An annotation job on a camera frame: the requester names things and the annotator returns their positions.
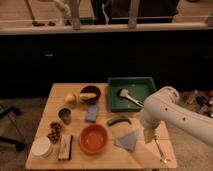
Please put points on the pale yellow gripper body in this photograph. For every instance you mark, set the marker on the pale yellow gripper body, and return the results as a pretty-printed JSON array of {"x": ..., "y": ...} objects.
[{"x": 149, "y": 135}]

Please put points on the green chili pepper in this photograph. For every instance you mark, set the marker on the green chili pepper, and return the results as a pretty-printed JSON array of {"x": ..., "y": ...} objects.
[{"x": 114, "y": 121}]

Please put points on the blue sponge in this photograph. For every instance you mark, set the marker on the blue sponge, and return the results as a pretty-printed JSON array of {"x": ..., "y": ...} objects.
[{"x": 91, "y": 113}]

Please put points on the yellow banana piece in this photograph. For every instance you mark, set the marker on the yellow banana piece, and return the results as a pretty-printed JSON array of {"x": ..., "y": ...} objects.
[{"x": 86, "y": 96}]

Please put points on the red orange bowl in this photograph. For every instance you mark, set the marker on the red orange bowl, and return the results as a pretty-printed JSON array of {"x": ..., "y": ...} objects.
[{"x": 93, "y": 139}]

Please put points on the light blue towel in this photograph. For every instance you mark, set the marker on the light blue towel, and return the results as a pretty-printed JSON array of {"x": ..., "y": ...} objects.
[{"x": 127, "y": 141}]

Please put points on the white dish brush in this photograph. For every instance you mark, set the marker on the white dish brush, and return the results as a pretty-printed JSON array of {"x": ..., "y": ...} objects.
[{"x": 124, "y": 93}]

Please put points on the silver metal fork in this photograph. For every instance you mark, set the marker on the silver metal fork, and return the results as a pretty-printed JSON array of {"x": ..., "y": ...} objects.
[{"x": 163, "y": 156}]

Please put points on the dark brown bowl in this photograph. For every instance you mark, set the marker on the dark brown bowl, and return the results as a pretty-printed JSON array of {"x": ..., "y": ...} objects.
[{"x": 91, "y": 89}]

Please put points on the yellow lemon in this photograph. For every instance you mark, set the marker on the yellow lemon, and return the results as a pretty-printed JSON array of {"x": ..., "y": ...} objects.
[{"x": 70, "y": 98}]

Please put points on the white round lid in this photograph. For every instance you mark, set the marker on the white round lid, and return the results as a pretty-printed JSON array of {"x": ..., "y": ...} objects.
[{"x": 41, "y": 147}]

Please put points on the small metal cup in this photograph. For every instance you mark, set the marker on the small metal cup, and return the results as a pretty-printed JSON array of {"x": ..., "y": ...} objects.
[{"x": 65, "y": 115}]

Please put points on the wooden black scrub brush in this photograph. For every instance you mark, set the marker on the wooden black scrub brush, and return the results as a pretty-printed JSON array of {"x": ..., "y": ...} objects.
[{"x": 65, "y": 147}]

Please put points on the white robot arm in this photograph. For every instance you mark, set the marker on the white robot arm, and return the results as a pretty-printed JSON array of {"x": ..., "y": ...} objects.
[{"x": 163, "y": 106}]

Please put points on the green plastic tray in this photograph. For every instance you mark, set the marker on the green plastic tray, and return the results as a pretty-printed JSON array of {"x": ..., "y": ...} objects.
[{"x": 139, "y": 88}]

